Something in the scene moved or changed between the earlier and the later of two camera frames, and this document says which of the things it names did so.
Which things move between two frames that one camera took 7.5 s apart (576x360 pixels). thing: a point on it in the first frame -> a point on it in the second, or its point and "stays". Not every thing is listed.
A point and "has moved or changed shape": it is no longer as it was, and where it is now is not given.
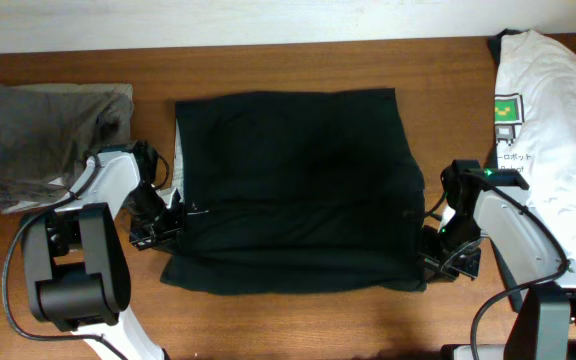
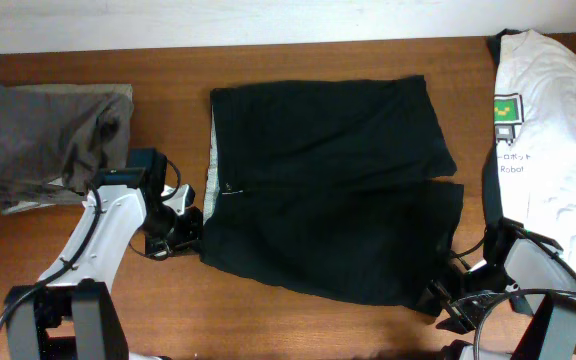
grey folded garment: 31,145 stays
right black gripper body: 454,247 -> 476,288
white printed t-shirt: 547,108 stays
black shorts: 297,192 has moved or changed shape
